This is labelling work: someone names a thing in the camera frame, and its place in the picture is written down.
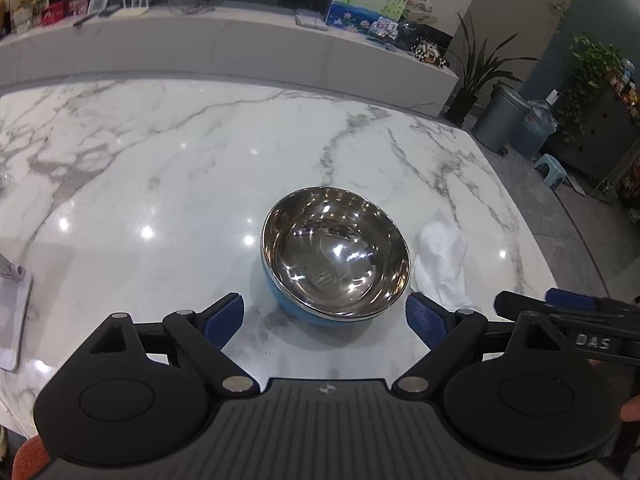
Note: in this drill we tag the white marble back counter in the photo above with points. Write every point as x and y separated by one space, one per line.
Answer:
231 43

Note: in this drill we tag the white tablet device at edge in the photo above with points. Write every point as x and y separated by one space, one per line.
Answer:
15 287

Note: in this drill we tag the colourful painting on counter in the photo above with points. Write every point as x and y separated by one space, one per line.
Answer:
359 15

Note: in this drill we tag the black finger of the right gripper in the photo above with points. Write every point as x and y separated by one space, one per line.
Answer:
510 305

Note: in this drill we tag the grey metal trash can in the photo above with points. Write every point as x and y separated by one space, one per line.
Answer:
502 116

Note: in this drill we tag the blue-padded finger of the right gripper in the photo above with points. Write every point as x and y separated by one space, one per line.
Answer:
564 300

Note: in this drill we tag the small blue plastic stool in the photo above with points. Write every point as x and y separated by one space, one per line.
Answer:
551 169

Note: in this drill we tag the person's right hand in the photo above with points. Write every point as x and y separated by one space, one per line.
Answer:
630 410

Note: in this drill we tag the white wifi router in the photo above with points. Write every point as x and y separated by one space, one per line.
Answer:
132 8

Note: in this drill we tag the potted plant black pot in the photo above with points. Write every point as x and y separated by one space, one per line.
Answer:
479 66

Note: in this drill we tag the white paper towel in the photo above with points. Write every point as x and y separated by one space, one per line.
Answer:
437 269

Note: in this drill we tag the red box on counter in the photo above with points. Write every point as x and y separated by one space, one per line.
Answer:
53 14

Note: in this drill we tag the leafy green plant on shelf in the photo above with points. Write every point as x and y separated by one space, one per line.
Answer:
593 66

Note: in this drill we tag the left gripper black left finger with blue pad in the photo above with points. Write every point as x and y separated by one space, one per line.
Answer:
193 341

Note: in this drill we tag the stainless steel bowl blue outside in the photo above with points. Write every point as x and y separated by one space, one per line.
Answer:
333 258

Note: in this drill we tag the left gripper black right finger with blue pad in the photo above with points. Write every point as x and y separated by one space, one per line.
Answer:
454 339

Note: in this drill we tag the blue bin with plastic bag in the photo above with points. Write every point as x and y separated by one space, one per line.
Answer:
536 127

